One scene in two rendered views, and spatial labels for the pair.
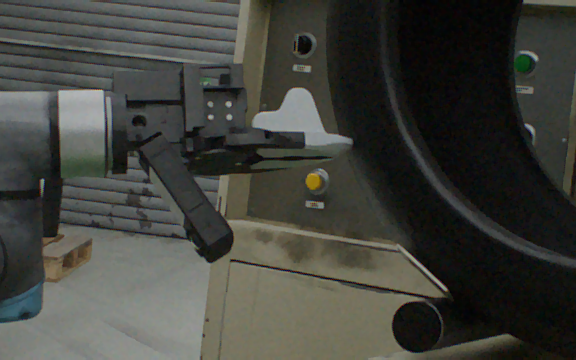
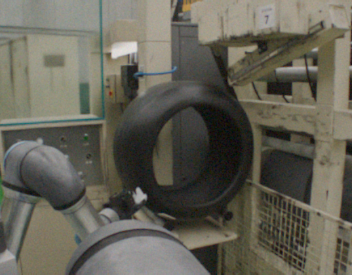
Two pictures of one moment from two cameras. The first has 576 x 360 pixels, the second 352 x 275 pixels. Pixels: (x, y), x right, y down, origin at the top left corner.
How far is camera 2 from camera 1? 1.05 m
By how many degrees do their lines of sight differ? 54
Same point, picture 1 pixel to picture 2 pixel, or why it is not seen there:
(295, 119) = (139, 196)
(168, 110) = (120, 206)
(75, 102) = (111, 215)
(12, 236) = not seen: hidden behind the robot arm
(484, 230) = (181, 205)
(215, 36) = not seen: outside the picture
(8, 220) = not seen: hidden behind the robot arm
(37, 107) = (107, 221)
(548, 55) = (91, 134)
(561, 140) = (98, 154)
